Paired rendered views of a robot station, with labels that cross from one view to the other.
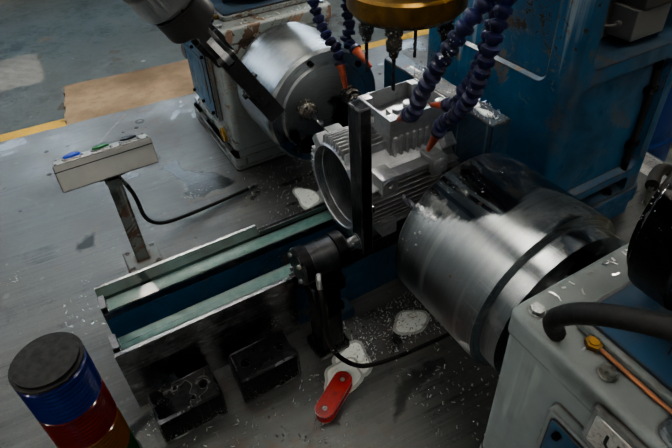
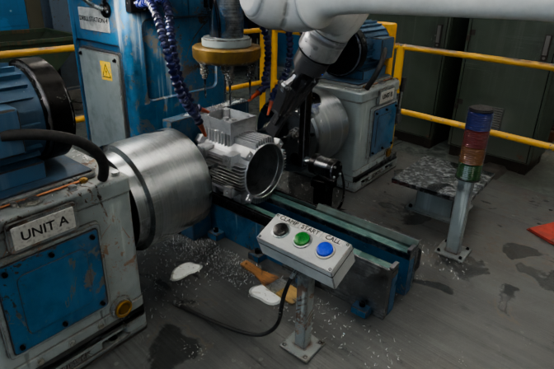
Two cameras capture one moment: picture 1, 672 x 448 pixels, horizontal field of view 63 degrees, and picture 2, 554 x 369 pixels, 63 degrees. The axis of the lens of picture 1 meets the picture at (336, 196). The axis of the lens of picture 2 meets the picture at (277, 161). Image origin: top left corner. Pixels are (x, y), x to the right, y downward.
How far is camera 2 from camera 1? 1.58 m
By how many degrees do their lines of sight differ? 93
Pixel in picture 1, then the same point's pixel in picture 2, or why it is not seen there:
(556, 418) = (374, 109)
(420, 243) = (324, 123)
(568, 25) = not seen: hidden behind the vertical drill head
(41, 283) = not seen: outside the picture
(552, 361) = (371, 95)
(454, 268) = (335, 116)
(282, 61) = (182, 147)
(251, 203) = (200, 300)
